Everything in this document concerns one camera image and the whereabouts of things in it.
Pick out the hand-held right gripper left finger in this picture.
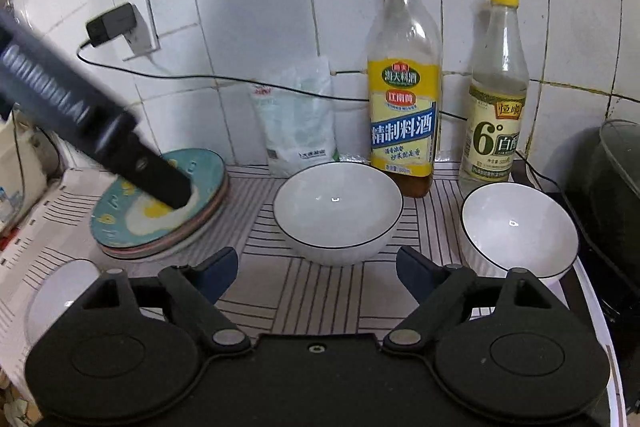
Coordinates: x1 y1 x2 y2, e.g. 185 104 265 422
80 247 252 354

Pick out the white salt bag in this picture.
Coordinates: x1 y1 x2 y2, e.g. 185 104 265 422
250 56 338 178

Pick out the dark wok with wooden handle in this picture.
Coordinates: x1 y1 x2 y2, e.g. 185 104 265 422
565 127 640 343

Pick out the long black cable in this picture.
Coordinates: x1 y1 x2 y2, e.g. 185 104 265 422
76 42 566 192

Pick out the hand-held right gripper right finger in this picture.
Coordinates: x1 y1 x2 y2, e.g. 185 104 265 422
382 246 558 354

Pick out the glass lid with wooden knob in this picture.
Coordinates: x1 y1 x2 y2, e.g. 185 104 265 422
597 119 640 208

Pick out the white rice cooker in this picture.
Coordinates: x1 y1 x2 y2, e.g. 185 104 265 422
0 109 48 233

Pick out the yellow label cooking wine bottle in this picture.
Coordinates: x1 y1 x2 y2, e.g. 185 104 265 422
366 0 443 199

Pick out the striped tablecloth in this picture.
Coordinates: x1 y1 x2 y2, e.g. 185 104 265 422
0 162 616 358

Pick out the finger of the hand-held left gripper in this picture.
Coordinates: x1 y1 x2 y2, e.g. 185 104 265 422
0 9 195 211

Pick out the blue fried egg plate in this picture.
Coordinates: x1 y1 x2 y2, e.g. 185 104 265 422
90 148 228 253

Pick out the yellow cap vinegar bottle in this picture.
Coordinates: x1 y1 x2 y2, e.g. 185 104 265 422
459 0 530 185

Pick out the black power adapter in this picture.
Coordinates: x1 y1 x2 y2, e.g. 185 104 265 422
86 4 136 46

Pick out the pink rabbit plate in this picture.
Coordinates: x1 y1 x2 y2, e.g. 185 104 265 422
100 174 231 258

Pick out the white bowl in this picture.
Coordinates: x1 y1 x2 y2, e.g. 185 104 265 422
27 259 166 343
272 162 405 267
460 182 580 285

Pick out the white wall socket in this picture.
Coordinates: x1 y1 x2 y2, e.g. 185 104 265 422
120 0 161 60

